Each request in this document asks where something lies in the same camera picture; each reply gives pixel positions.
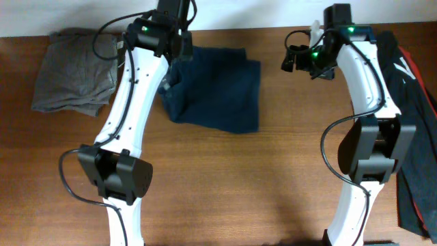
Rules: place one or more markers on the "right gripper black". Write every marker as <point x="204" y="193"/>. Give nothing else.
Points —
<point x="301" y="64"/>

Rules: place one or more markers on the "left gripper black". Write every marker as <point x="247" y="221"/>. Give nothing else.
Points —
<point x="188" y="48"/>

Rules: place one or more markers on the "navy blue shorts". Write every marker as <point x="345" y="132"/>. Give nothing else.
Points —
<point x="218" y="88"/>

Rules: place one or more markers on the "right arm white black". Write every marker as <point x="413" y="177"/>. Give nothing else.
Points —
<point x="376" y="145"/>

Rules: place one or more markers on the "grey folded garment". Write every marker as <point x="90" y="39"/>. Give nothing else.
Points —
<point x="72" y="77"/>

